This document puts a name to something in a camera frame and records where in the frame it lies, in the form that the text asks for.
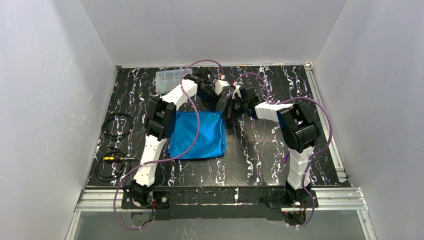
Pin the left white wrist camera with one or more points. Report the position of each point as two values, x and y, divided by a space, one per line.
220 85

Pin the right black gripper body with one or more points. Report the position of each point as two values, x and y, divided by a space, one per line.
230 110

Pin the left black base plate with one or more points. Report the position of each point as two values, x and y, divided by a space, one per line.
155 199

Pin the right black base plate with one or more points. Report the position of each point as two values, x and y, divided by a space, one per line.
282 198

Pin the blue cloth napkin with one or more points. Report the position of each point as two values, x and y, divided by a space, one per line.
210 140

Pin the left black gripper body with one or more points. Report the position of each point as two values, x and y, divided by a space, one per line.
212 98

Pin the aluminium rail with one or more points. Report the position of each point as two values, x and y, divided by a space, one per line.
333 148
329 198

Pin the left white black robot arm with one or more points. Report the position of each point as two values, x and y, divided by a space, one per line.
162 115

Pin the clear plastic compartment box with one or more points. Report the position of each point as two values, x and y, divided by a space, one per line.
167 80

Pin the right aluminium rail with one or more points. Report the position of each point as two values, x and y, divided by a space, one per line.
333 148

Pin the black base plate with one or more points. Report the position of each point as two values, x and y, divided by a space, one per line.
282 198
155 199

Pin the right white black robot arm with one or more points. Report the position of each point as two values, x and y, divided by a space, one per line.
299 129

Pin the black coiled cable yellow plug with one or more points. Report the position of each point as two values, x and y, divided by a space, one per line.
115 157

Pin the front aluminium rail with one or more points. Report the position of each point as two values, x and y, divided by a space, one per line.
329 198

